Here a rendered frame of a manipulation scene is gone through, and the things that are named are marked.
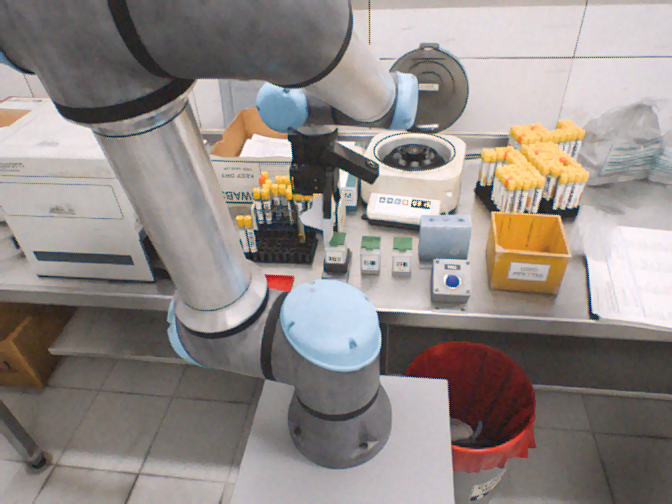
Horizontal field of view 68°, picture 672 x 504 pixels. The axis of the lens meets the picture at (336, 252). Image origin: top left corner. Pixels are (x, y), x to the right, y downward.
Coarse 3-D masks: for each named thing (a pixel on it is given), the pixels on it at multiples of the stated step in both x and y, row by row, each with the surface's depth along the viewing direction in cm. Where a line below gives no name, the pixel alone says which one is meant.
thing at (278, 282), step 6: (270, 276) 104; (276, 276) 104; (282, 276) 104; (288, 276) 103; (270, 282) 103; (276, 282) 103; (282, 282) 103; (288, 282) 103; (270, 288) 101; (276, 288) 101; (282, 288) 101; (288, 288) 101
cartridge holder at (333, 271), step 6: (348, 252) 104; (324, 258) 103; (348, 258) 104; (324, 264) 102; (330, 264) 102; (336, 264) 101; (342, 264) 101; (348, 264) 104; (324, 270) 103; (330, 270) 103; (336, 270) 102; (342, 270) 102; (348, 270) 103; (324, 276) 102; (330, 276) 102; (336, 276) 102; (342, 276) 102
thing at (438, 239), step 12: (432, 216) 102; (444, 216) 102; (456, 216) 101; (468, 216) 101; (420, 228) 102; (432, 228) 100; (444, 228) 99; (456, 228) 99; (468, 228) 99; (420, 240) 102; (432, 240) 101; (444, 240) 101; (456, 240) 101; (468, 240) 101; (420, 252) 104; (432, 252) 103; (444, 252) 103; (456, 252) 103; (420, 264) 104; (432, 264) 104
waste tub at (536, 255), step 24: (504, 216) 102; (528, 216) 101; (552, 216) 100; (504, 240) 106; (528, 240) 104; (552, 240) 102; (504, 264) 94; (528, 264) 93; (552, 264) 92; (504, 288) 97; (528, 288) 96; (552, 288) 95
